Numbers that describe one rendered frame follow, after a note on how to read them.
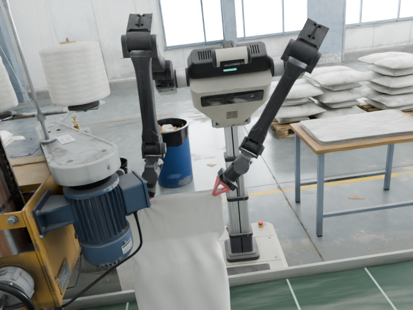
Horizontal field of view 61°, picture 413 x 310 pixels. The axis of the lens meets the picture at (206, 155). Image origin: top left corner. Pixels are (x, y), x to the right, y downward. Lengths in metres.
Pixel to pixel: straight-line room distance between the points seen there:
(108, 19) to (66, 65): 8.37
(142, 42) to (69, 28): 8.47
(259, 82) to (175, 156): 2.08
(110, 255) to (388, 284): 1.44
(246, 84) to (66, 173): 0.98
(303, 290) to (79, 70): 1.48
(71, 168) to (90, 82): 0.25
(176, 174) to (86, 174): 2.79
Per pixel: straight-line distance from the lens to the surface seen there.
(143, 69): 1.14
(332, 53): 10.06
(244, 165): 1.23
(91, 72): 1.01
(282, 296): 1.90
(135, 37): 1.12
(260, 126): 1.25
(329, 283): 1.99
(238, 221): 2.15
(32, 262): 1.04
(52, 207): 1.01
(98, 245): 1.04
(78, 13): 9.49
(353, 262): 2.10
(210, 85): 1.63
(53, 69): 1.02
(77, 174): 0.91
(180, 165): 3.64
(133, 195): 1.01
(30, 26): 9.84
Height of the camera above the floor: 1.74
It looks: 23 degrees down
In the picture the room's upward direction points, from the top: 7 degrees counter-clockwise
